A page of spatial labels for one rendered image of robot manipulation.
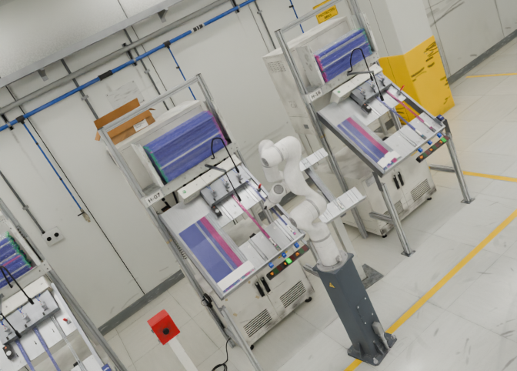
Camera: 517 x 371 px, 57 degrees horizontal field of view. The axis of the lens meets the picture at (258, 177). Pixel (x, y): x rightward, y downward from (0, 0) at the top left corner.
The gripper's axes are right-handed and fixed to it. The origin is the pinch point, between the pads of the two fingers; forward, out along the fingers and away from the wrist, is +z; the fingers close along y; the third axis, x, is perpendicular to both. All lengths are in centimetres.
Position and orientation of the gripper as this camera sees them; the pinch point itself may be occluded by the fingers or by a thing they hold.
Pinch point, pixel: (270, 206)
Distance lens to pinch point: 312.1
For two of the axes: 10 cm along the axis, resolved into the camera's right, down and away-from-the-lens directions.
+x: 6.1, 7.6, -2.3
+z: -1.4, 3.8, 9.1
